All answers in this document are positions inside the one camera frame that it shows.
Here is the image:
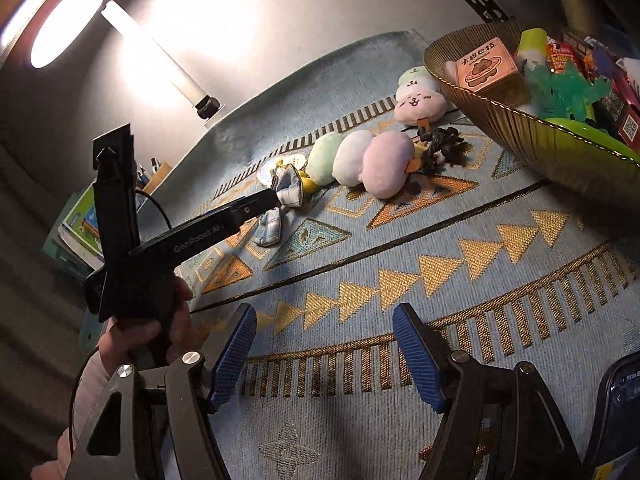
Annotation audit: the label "blue patterned woven mat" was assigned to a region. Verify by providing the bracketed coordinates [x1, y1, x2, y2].
[82, 30, 640, 480]

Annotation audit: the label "three-ball dango plush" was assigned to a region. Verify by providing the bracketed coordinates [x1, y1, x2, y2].
[306, 130, 423, 200]

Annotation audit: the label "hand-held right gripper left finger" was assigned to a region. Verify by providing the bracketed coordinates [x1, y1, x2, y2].
[65, 303, 258, 480]

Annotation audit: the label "small face plush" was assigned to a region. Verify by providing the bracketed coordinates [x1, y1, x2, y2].
[394, 66, 447, 126]

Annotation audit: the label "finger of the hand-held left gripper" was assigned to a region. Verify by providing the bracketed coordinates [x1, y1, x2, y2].
[235, 189, 280, 223]

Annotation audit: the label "white tube lamp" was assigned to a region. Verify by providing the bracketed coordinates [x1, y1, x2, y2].
[101, 0, 207, 107]

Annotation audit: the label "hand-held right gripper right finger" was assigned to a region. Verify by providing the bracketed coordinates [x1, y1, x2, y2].
[392, 303, 581, 480]

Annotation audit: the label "black slotted spatula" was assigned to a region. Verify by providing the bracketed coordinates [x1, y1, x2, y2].
[449, 0, 509, 24]

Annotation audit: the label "red snack packets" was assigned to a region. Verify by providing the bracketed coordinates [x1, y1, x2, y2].
[546, 37, 588, 77]

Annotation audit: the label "wooden pen holder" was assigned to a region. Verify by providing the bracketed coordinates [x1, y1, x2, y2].
[135, 157, 174, 194]

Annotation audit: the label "person's left forearm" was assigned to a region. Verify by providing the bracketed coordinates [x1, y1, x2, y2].
[30, 355, 128, 480]

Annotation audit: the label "black figure toy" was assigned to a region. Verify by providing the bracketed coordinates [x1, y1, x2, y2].
[415, 126, 471, 168]

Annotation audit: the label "small pink printed box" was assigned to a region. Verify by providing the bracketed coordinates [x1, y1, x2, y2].
[445, 37, 531, 94]

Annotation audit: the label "white plate with yellow toy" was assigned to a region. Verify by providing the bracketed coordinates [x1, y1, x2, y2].
[259, 154, 308, 187]

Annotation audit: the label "green translucent figure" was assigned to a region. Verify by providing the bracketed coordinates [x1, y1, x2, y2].
[525, 57, 612, 122]

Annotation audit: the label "gold ribbed bowl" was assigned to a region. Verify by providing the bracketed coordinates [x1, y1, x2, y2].
[422, 20, 640, 211]

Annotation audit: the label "black webcam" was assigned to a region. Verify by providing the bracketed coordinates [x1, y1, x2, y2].
[195, 96, 221, 120]

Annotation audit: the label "white and yellow tube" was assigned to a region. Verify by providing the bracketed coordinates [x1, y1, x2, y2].
[517, 27, 551, 69]

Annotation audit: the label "row of books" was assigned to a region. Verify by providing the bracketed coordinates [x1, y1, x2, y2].
[42, 180, 109, 272]

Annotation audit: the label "round ceiling lamp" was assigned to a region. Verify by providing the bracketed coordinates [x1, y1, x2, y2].
[30, 0, 110, 69]

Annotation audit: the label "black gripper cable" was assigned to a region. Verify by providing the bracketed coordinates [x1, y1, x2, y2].
[132, 187, 174, 232]

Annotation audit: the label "plaid fabric bow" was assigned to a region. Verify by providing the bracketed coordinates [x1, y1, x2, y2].
[252, 167, 304, 247]

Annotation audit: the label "person's left hand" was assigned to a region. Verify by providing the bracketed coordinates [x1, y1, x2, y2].
[97, 276, 194, 367]

